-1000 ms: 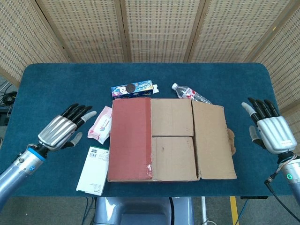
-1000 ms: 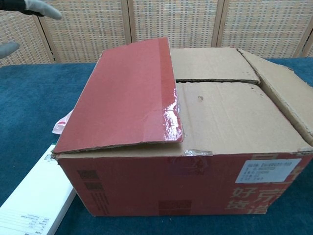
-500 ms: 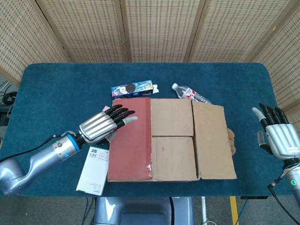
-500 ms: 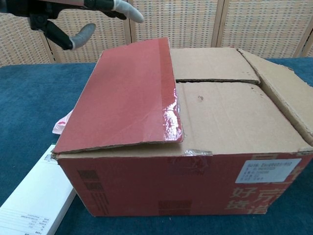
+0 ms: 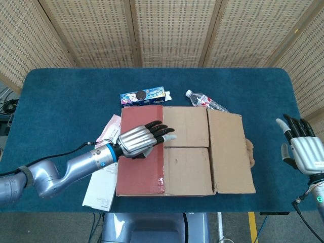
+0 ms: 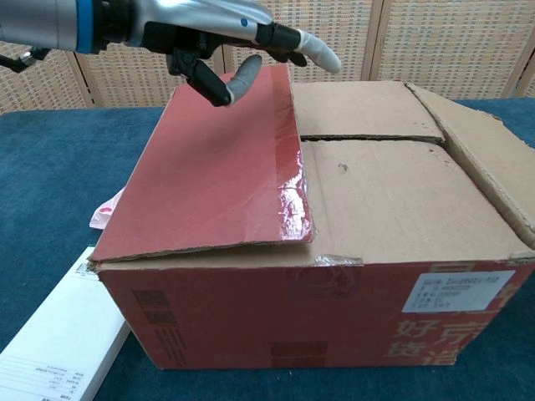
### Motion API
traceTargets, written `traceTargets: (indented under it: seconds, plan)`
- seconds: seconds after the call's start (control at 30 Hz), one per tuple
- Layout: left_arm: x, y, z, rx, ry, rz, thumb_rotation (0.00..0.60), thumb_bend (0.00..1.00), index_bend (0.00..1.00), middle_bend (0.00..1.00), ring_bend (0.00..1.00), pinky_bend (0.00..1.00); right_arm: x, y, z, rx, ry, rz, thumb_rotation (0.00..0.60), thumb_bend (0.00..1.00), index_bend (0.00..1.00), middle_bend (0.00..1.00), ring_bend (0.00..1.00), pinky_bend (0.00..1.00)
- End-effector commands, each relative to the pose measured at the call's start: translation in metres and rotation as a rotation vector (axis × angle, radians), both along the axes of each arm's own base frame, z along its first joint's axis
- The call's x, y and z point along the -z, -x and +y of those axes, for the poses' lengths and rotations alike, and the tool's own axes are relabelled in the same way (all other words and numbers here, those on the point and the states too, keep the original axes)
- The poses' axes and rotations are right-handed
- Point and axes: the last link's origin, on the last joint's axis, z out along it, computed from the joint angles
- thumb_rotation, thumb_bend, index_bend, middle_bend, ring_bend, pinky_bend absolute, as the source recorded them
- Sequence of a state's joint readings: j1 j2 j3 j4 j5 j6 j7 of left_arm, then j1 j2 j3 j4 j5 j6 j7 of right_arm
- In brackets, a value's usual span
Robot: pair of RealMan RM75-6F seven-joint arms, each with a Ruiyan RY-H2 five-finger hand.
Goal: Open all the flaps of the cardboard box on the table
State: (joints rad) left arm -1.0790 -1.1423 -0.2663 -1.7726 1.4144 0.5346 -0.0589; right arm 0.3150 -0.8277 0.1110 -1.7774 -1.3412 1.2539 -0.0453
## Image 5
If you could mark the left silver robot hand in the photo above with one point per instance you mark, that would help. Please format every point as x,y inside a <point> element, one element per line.
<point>136,140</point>

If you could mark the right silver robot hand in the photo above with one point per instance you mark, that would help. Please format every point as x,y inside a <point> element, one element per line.
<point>305,154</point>

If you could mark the red cardboard box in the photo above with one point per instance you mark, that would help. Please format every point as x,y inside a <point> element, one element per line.
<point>187,164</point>

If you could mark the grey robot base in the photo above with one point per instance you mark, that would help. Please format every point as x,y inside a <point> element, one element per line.
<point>152,227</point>

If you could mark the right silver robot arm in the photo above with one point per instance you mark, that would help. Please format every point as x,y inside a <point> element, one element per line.
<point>317,187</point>

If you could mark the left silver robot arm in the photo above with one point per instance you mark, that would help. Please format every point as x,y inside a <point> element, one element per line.
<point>76,162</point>

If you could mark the blue snack package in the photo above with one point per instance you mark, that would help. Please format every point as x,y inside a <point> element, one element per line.
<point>144,97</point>

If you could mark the pink plastic bag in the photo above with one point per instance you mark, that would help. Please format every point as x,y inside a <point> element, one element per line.
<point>110,129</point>

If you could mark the brown plush bear toy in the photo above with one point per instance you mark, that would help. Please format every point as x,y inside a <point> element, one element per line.
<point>250,152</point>

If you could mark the white flat carton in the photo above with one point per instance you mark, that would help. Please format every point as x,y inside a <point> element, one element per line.
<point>101,187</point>

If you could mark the black table control panel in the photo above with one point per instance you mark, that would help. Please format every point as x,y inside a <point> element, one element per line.
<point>274,213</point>

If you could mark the clear plastic water bottle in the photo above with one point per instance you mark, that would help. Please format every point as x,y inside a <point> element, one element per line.
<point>205,100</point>

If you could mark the woven folding screen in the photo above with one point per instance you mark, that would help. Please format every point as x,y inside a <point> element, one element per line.
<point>172,33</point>

